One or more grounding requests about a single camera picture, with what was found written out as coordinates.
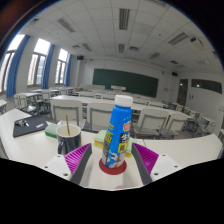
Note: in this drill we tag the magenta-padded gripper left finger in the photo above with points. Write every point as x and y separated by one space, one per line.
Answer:
77 159

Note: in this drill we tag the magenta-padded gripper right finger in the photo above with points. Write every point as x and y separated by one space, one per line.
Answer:
146 159

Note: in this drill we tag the blue drink bottle white cap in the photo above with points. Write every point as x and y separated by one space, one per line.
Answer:
116 133

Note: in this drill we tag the dark blue mug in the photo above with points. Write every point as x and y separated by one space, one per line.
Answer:
70 143

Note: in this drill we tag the flat round red coaster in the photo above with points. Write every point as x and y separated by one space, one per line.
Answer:
113 170

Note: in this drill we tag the wooden stir stick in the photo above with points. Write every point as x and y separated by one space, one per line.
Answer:
67 125

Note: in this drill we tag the white classroom chairs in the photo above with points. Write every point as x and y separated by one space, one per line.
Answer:
100 115

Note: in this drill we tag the black laptop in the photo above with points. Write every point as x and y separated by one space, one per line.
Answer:
31 126

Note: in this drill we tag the white classroom desks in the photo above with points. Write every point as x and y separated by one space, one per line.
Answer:
73 97

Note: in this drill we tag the bunch of keys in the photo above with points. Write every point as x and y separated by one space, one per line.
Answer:
21 123

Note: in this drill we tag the dark door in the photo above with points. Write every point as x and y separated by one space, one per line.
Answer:
182 92

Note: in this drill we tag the green chalkboard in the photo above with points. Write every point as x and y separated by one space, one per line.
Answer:
125 81

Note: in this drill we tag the blue curtain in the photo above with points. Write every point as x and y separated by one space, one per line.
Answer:
48 66
67 70
16 71

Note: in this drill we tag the classroom window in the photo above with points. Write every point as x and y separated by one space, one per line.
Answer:
6 70
37 65
61 68

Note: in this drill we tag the ceiling projector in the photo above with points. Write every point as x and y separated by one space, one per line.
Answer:
196 41

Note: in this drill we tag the ceiling lights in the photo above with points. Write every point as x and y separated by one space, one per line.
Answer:
124 18

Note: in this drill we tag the black wall speaker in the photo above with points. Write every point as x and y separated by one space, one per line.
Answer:
174 73
80 57

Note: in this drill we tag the dark wall window panel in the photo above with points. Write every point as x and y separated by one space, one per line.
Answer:
206 86

